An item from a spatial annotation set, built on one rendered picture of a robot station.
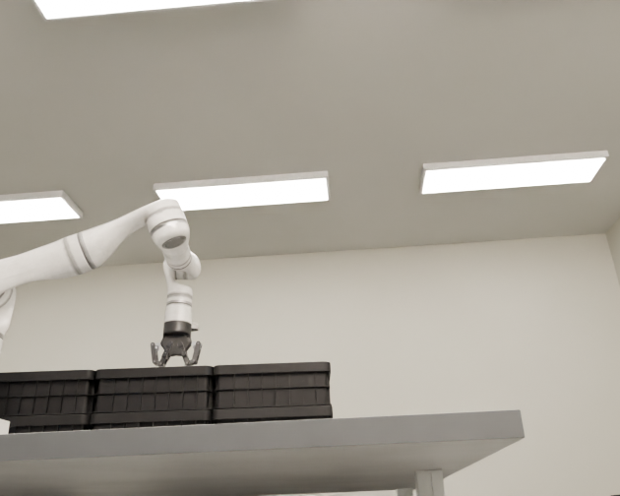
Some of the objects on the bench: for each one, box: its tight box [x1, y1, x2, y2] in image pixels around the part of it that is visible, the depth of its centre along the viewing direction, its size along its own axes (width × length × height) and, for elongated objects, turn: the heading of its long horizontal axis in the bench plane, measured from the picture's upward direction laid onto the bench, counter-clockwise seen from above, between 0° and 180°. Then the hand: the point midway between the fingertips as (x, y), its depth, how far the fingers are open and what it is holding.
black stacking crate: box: [212, 405, 333, 424], centre depth 161 cm, size 40×30×12 cm
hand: (173, 375), depth 158 cm, fingers open, 5 cm apart
